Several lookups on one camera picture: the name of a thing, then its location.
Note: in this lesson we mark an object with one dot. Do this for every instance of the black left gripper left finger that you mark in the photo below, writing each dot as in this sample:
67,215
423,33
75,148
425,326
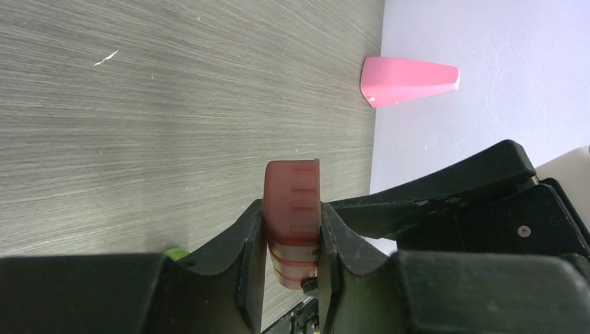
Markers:
217,288

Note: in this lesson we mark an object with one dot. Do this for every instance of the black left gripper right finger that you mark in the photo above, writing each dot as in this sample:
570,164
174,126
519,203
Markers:
362,290

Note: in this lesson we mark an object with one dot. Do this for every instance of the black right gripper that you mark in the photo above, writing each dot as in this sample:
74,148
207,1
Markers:
537,221

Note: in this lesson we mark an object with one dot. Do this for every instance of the green black pill bottle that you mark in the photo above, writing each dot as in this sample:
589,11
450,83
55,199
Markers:
176,254

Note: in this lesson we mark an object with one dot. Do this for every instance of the brown translucent pill container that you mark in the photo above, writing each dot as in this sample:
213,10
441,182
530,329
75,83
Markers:
291,214

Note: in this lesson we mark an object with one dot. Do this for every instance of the pink wedge object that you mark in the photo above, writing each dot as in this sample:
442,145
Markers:
386,81

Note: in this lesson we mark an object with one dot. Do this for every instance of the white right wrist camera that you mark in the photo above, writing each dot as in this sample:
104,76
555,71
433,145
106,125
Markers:
571,170

